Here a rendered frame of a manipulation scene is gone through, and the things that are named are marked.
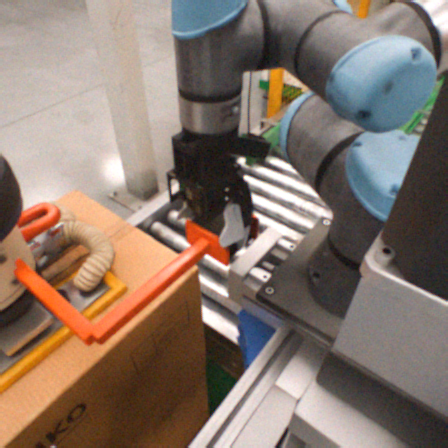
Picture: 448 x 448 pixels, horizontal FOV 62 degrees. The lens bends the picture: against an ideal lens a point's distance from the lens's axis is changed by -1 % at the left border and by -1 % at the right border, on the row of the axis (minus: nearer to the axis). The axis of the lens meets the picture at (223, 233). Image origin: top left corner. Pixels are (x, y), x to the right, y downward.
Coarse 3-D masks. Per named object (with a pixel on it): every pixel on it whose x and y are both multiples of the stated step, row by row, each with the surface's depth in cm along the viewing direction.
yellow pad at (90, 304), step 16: (64, 288) 67; (96, 288) 67; (112, 288) 67; (80, 304) 64; (96, 304) 65; (48, 336) 60; (64, 336) 61; (0, 352) 58; (16, 352) 58; (32, 352) 59; (48, 352) 60; (0, 368) 56; (16, 368) 57; (0, 384) 55
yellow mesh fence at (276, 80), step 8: (368, 0) 236; (360, 8) 241; (368, 8) 241; (360, 16) 244; (272, 72) 188; (280, 72) 186; (272, 80) 190; (280, 80) 190; (272, 88) 193; (280, 88) 194; (272, 96) 196; (280, 96) 197; (288, 96) 209; (272, 104) 198; (272, 112) 201
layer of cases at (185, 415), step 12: (204, 372) 105; (192, 384) 102; (204, 384) 110; (180, 396) 98; (192, 396) 106; (204, 396) 115; (168, 408) 95; (180, 408) 102; (192, 408) 111; (204, 408) 121; (156, 420) 92; (168, 420) 99; (180, 420) 107; (192, 420) 116; (204, 420) 128; (156, 432) 96; (168, 432) 103; (180, 432) 112; (192, 432) 122; (144, 444) 93; (156, 444) 100; (168, 444) 108; (180, 444) 117
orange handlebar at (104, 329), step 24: (24, 216) 63; (48, 216) 63; (24, 264) 56; (168, 264) 56; (192, 264) 57; (48, 288) 52; (144, 288) 52; (72, 312) 50; (120, 312) 50; (96, 336) 47
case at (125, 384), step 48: (144, 240) 78; (192, 288) 75; (144, 336) 68; (192, 336) 85; (48, 384) 57; (96, 384) 62; (144, 384) 77; (0, 432) 52; (48, 432) 58; (96, 432) 70; (144, 432) 88
